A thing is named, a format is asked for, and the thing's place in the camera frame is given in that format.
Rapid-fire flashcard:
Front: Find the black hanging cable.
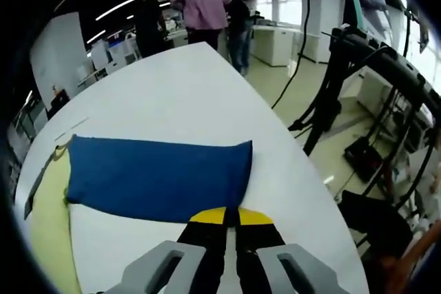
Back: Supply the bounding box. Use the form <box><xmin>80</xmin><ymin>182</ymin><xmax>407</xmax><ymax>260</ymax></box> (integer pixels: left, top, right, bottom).
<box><xmin>271</xmin><ymin>0</ymin><xmax>327</xmax><ymax>109</ymax></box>

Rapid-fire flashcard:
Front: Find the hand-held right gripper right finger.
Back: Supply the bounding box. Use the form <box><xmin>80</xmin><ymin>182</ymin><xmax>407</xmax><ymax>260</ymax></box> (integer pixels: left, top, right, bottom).
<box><xmin>236</xmin><ymin>207</ymin><xmax>359</xmax><ymax>294</ymax></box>

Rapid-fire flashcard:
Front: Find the white counter cabinet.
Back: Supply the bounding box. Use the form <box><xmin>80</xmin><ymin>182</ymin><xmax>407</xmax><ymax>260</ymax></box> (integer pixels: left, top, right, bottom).
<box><xmin>253</xmin><ymin>25</ymin><xmax>300</xmax><ymax>67</ymax></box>

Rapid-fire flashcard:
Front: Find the black rig stand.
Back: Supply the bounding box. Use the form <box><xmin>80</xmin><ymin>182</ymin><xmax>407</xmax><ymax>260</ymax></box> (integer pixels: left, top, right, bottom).
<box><xmin>288</xmin><ymin>23</ymin><xmax>441</xmax><ymax>226</ymax></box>

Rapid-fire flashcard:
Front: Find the white partition wall panel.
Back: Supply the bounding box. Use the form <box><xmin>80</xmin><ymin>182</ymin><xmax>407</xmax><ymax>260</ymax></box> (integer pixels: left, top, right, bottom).
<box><xmin>29</xmin><ymin>11</ymin><xmax>89</xmax><ymax>101</ymax></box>

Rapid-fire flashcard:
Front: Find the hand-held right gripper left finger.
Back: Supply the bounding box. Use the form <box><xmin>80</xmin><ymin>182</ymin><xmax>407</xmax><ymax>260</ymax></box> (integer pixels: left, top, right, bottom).
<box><xmin>96</xmin><ymin>206</ymin><xmax>229</xmax><ymax>294</ymax></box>

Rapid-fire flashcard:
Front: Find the white square pillar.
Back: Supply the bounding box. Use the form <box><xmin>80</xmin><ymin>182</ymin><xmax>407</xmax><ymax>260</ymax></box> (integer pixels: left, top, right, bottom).
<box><xmin>300</xmin><ymin>0</ymin><xmax>342</xmax><ymax>63</ymax></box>

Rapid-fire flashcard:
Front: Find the yellow and blue garment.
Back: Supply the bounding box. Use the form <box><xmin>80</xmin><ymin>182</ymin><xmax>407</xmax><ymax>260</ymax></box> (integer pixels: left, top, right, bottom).
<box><xmin>23</xmin><ymin>134</ymin><xmax>255</xmax><ymax>294</ymax></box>

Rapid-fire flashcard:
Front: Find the black chair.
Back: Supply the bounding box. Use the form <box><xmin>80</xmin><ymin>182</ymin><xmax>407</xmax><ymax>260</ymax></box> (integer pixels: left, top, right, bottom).
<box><xmin>339</xmin><ymin>189</ymin><xmax>416</xmax><ymax>264</ymax></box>

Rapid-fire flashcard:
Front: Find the black floor base unit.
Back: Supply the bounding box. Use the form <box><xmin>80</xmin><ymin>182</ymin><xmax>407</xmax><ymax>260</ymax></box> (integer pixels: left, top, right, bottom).
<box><xmin>344</xmin><ymin>135</ymin><xmax>382</xmax><ymax>182</ymax></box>

